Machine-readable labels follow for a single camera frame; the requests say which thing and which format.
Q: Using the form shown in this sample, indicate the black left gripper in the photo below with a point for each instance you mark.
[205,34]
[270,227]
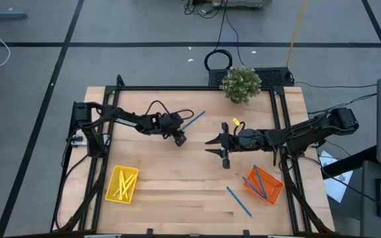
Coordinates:
[170,124]

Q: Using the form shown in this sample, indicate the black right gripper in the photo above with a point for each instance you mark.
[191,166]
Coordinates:
[233,142]

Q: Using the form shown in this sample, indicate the blue pen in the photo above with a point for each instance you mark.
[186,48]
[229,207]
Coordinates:
[258,175]
[250,184]
[194,120]
[239,202]

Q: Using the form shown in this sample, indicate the yellow plastic basket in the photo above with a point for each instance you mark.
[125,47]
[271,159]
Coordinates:
[131,172]

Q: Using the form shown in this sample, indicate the orange plastic basket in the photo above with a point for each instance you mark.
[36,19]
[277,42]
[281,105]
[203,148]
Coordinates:
[273,188]

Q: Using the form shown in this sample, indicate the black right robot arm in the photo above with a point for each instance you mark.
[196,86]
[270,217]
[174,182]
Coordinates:
[309,130]

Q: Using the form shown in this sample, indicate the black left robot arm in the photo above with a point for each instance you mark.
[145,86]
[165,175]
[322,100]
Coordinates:
[127,119]

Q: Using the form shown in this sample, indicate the small green potted plant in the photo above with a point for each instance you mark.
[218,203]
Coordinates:
[240,84]

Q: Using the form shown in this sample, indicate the black perforated computer case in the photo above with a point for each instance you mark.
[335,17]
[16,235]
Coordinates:
[273,77]

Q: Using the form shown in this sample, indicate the black table edge clamp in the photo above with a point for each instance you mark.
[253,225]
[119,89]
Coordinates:
[149,232]
[246,233]

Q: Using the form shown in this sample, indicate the white paper sheet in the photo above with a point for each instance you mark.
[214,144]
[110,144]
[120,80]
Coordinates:
[337,190]

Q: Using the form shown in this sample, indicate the black beam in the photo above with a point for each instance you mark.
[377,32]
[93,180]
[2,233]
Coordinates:
[349,163]

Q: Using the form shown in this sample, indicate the grey equipment box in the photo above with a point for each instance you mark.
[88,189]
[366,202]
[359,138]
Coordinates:
[240,3]

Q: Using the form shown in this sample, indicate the grey keyboard desk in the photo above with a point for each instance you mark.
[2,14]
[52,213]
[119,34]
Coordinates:
[369,215]

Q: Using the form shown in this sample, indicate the long grey desk foot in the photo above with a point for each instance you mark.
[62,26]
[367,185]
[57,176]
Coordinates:
[5,14]

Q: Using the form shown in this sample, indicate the black aluminium rig frame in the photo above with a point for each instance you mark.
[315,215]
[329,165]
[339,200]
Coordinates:
[194,88]

